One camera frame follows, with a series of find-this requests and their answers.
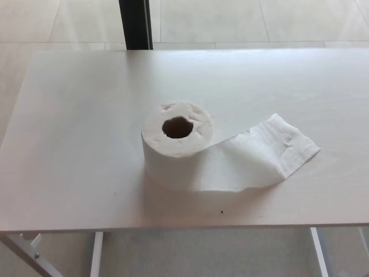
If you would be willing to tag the white toilet paper roll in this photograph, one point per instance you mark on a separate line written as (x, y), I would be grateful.
(173, 161)

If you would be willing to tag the white table leg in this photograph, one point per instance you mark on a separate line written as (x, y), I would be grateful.
(319, 254)
(96, 254)

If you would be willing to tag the white diagonal table frame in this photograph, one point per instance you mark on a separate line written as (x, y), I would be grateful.
(26, 248)

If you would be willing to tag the black vertical pillar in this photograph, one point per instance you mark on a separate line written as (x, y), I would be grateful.
(135, 23)

